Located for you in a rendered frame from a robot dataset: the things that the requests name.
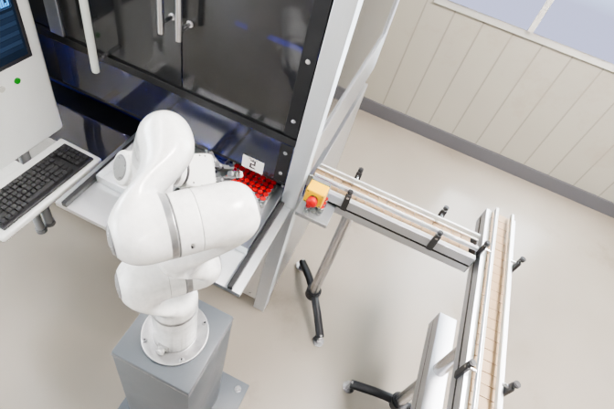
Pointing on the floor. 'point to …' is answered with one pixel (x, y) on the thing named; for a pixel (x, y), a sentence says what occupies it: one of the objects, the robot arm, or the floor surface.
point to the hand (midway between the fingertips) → (226, 173)
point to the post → (320, 99)
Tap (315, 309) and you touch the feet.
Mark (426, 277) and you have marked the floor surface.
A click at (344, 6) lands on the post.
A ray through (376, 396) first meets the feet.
